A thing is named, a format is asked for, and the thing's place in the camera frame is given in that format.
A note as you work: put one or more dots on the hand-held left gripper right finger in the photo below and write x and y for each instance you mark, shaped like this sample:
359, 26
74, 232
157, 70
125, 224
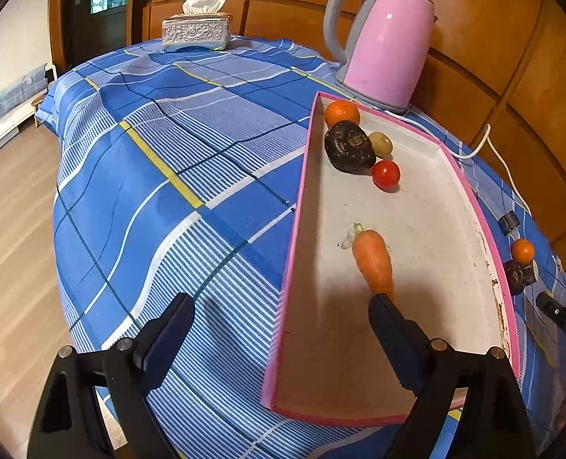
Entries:
397, 339

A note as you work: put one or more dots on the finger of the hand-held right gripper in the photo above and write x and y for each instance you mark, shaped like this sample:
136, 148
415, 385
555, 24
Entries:
560, 313

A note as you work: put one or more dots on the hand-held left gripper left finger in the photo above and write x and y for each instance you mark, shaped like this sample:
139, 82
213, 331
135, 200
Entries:
168, 339

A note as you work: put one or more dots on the small orange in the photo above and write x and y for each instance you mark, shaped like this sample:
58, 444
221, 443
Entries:
523, 251

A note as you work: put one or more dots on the orange carrot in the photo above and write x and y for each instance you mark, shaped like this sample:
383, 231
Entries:
373, 263

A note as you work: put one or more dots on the pink-edged white tray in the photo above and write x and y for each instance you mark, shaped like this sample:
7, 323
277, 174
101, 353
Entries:
431, 229

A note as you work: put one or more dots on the red cherry tomato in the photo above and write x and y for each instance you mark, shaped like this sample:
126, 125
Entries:
386, 174

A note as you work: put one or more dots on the small yellow potato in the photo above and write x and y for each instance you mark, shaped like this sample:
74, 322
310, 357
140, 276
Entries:
382, 145

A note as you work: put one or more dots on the large orange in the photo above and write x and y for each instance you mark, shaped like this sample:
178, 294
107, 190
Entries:
342, 112

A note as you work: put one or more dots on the blue plaid tablecloth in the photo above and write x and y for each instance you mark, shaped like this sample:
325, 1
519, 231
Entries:
168, 153

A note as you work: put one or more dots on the small wooden stool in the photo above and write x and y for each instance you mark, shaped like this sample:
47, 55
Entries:
39, 101

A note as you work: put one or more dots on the white bench with plaid cushion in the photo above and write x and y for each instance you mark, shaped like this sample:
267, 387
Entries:
5, 119

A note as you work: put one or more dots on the wooden panelled wardrobe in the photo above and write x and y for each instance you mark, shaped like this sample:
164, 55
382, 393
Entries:
503, 33

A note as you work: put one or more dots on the pink electric kettle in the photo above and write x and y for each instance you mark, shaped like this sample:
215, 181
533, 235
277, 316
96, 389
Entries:
388, 43

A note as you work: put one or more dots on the silver embossed tissue box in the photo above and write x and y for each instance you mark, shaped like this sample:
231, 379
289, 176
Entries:
194, 33

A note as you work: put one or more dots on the dark wooden door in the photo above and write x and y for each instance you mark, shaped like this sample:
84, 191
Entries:
106, 19

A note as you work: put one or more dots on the white tissue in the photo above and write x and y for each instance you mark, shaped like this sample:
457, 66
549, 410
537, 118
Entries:
204, 5

